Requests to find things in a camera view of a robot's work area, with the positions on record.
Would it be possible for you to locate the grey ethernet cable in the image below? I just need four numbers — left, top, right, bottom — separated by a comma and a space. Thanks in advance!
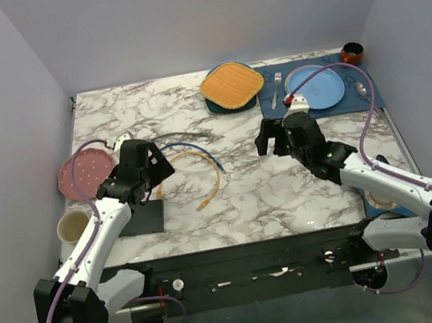
151, 125, 214, 149

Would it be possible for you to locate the black network switch box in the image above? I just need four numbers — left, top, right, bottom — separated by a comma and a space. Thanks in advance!
120, 199, 165, 237

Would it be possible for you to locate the yellow ethernet cable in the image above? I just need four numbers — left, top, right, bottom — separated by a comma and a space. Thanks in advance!
150, 146, 226, 218

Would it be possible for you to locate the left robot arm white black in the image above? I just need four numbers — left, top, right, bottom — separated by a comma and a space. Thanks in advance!
33, 139, 174, 323

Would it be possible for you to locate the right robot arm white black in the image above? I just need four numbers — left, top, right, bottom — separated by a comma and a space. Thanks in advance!
255, 112, 432, 263

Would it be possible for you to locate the pink dotted plate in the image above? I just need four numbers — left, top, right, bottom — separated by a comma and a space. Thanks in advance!
57, 147, 115, 202

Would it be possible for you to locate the blue round plate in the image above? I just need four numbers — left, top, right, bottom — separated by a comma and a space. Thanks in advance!
284, 64, 345, 110

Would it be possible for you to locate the silver fork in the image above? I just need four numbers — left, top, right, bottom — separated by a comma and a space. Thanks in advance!
271, 72, 282, 110

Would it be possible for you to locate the blue cloth placemat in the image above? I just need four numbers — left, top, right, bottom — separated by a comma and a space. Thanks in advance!
254, 54, 370, 119

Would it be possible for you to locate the dark teal square plate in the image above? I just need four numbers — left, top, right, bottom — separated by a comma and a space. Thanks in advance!
199, 58, 262, 120

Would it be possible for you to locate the silver spoon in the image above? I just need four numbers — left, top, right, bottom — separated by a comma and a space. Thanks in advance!
355, 82, 372, 106

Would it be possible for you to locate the cream ceramic cup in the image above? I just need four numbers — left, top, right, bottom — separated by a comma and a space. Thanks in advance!
56, 210, 89, 244

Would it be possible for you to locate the blue star shaped dish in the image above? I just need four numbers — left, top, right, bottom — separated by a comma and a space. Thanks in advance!
357, 187, 416, 219

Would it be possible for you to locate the red brown small bowl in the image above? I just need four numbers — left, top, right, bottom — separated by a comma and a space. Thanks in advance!
340, 42, 364, 66

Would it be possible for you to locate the blue ethernet cable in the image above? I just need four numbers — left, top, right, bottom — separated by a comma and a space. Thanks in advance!
157, 134, 228, 186

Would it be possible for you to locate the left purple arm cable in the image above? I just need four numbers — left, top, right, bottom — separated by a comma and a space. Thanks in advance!
12, 134, 153, 323

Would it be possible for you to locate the black mounting base rail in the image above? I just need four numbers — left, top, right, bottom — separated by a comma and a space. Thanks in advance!
101, 222, 384, 315

